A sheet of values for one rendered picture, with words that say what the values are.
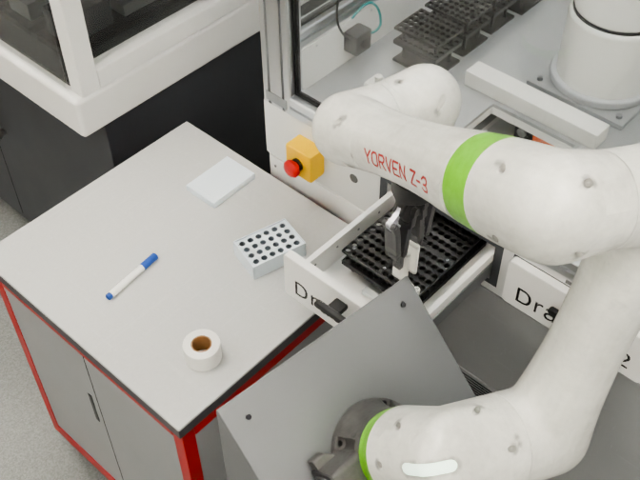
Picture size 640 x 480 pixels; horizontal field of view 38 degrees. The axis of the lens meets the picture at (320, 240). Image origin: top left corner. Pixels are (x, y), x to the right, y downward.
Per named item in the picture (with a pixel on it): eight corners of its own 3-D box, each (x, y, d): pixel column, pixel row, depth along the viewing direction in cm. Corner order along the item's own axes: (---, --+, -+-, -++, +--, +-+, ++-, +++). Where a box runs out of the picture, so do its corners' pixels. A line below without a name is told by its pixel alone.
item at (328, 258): (403, 360, 165) (405, 339, 160) (297, 286, 177) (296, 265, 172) (530, 237, 185) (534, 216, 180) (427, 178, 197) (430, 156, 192)
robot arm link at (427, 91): (481, 79, 133) (436, 41, 140) (409, 105, 128) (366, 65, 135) (469, 153, 143) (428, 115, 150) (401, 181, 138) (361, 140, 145)
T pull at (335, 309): (345, 329, 162) (345, 323, 161) (312, 306, 165) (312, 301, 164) (358, 316, 163) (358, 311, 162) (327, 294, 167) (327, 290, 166)
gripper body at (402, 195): (413, 150, 152) (409, 191, 159) (380, 175, 148) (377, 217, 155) (450, 170, 149) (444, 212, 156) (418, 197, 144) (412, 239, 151)
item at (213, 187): (214, 209, 201) (213, 203, 200) (187, 190, 205) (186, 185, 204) (255, 178, 208) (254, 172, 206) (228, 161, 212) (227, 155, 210)
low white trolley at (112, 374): (216, 602, 219) (178, 430, 164) (55, 446, 248) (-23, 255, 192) (374, 441, 248) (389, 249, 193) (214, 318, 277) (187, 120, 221)
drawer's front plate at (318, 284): (403, 376, 164) (407, 339, 156) (285, 291, 178) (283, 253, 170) (410, 370, 165) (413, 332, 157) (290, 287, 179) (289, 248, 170)
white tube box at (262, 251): (253, 280, 187) (252, 268, 185) (233, 253, 192) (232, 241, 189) (306, 255, 192) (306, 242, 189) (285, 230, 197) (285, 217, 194)
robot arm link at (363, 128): (526, 206, 112) (516, 118, 108) (449, 239, 108) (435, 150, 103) (371, 144, 142) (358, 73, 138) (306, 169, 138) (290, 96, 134)
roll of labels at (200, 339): (220, 371, 172) (218, 359, 169) (182, 371, 172) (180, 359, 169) (223, 341, 177) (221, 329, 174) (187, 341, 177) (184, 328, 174)
